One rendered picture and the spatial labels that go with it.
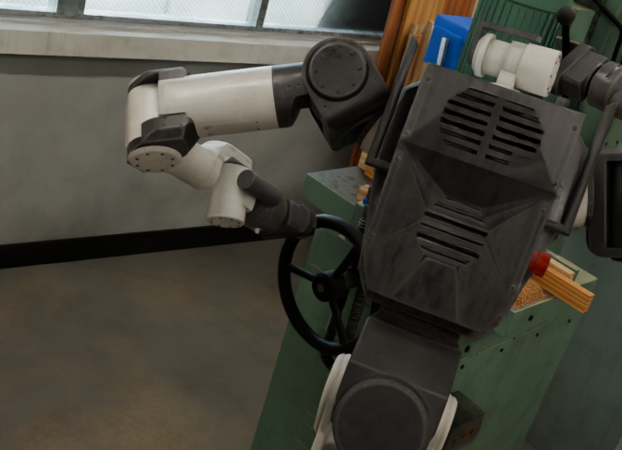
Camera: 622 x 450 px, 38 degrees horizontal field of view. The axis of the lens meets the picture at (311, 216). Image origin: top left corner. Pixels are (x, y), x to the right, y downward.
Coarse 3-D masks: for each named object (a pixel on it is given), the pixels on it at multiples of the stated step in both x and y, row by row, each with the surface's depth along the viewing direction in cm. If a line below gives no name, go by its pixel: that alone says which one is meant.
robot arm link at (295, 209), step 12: (288, 204) 165; (276, 216) 160; (288, 216) 164; (300, 216) 167; (312, 216) 167; (252, 228) 161; (264, 228) 161; (276, 228) 162; (288, 228) 165; (300, 228) 167; (312, 228) 168
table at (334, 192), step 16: (320, 176) 206; (336, 176) 209; (352, 176) 211; (304, 192) 207; (320, 192) 203; (336, 192) 200; (352, 192) 203; (320, 208) 204; (336, 208) 201; (352, 208) 197; (336, 240) 189; (528, 304) 176; (544, 304) 179; (560, 304) 185; (512, 320) 172; (528, 320) 178; (544, 320) 184
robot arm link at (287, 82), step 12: (276, 72) 126; (288, 72) 125; (300, 72) 125; (276, 84) 125; (288, 84) 125; (300, 84) 125; (276, 96) 125; (288, 96) 124; (300, 96) 125; (276, 108) 125; (288, 108) 125; (300, 108) 131; (312, 108) 130; (288, 120) 127
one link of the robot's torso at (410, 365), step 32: (384, 320) 117; (384, 352) 112; (416, 352) 113; (448, 352) 113; (352, 384) 110; (384, 384) 105; (416, 384) 109; (448, 384) 110; (352, 416) 105; (384, 416) 104; (416, 416) 104; (352, 448) 105; (384, 448) 104; (416, 448) 104
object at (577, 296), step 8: (368, 168) 213; (368, 176) 213; (552, 272) 182; (536, 280) 185; (544, 280) 183; (552, 280) 182; (560, 280) 181; (568, 280) 181; (544, 288) 184; (552, 288) 182; (560, 288) 181; (568, 288) 180; (576, 288) 178; (584, 288) 179; (560, 296) 181; (568, 296) 180; (576, 296) 179; (584, 296) 177; (592, 296) 178; (568, 304) 180; (576, 304) 179; (584, 304) 178
